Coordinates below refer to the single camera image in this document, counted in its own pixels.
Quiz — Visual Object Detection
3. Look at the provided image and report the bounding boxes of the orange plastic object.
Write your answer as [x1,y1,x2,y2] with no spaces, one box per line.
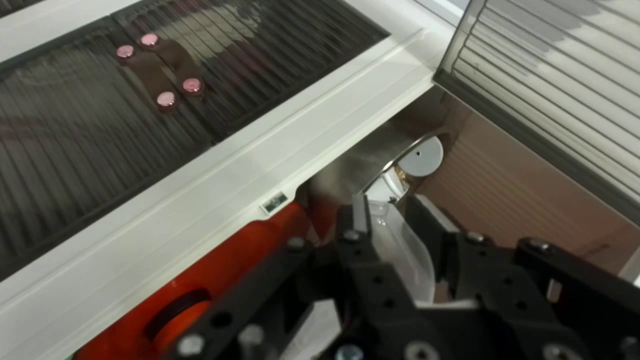
[72,202,321,360]

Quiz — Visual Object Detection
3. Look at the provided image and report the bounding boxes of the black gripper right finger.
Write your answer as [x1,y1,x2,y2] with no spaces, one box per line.
[405,194,640,360]

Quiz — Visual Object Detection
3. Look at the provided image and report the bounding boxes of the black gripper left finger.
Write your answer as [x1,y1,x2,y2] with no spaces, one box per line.
[165,192,428,360]

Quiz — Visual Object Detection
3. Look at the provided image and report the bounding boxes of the white three-tier storage cabinet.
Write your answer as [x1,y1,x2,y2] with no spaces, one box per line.
[0,0,468,360]

